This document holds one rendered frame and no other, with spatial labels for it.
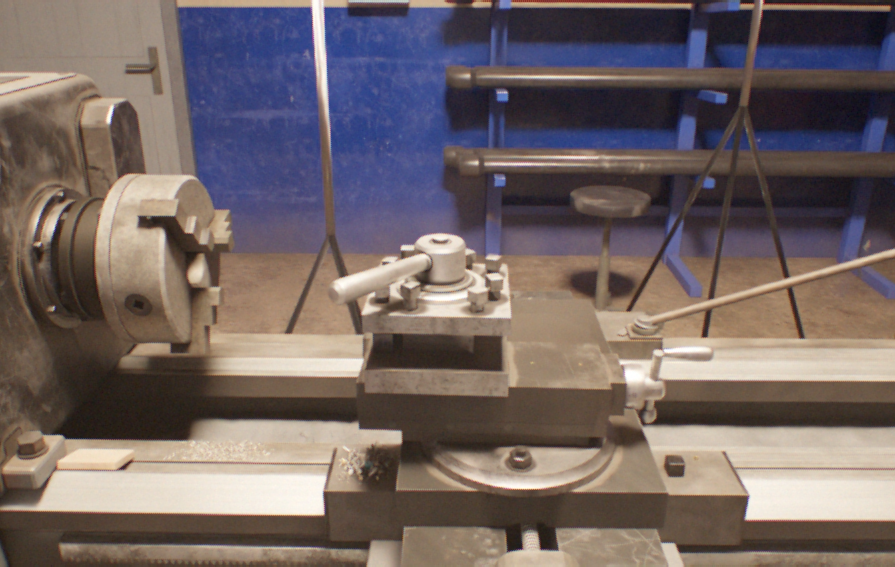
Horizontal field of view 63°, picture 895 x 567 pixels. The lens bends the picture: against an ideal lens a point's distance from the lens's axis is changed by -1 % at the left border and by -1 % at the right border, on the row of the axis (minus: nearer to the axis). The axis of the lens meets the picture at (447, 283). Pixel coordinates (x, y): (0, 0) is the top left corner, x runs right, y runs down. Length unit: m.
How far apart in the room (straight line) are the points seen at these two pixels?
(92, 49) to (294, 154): 1.15
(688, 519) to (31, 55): 4.10
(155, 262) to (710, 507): 0.79
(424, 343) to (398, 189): 3.33
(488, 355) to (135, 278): 0.49
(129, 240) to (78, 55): 3.43
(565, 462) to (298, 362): 0.61
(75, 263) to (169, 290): 0.14
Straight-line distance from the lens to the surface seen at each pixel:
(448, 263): 0.85
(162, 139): 4.38
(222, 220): 1.25
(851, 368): 1.50
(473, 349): 0.88
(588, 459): 0.92
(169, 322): 1.09
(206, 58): 4.26
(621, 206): 3.12
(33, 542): 1.24
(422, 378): 0.86
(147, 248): 1.06
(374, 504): 1.00
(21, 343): 1.17
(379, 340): 0.89
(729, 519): 1.07
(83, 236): 1.15
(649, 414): 1.00
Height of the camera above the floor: 1.48
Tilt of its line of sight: 22 degrees down
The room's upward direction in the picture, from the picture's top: straight up
